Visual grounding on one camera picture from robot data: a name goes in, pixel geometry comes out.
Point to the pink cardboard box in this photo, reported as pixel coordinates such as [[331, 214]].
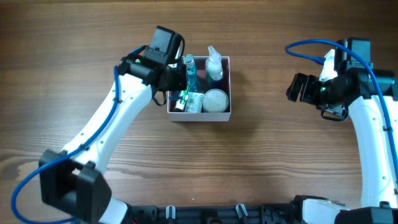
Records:
[[225, 85]]

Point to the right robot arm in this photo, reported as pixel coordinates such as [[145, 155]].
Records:
[[350, 87]]

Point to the clear foam pump bottle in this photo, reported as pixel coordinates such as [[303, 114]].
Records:
[[213, 67]]

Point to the blue disposable razor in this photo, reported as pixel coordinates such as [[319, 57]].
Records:
[[175, 95]]

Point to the cotton swab round container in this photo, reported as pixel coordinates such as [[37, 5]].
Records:
[[215, 101]]

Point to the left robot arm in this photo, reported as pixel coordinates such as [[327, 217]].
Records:
[[72, 180]]

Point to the teal mouthwash bottle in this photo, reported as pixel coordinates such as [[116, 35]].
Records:
[[191, 69]]

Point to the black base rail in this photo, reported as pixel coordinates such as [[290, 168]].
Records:
[[240, 213]]

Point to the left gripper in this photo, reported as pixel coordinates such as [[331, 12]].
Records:
[[179, 78]]

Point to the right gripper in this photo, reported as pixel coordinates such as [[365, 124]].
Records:
[[310, 89]]

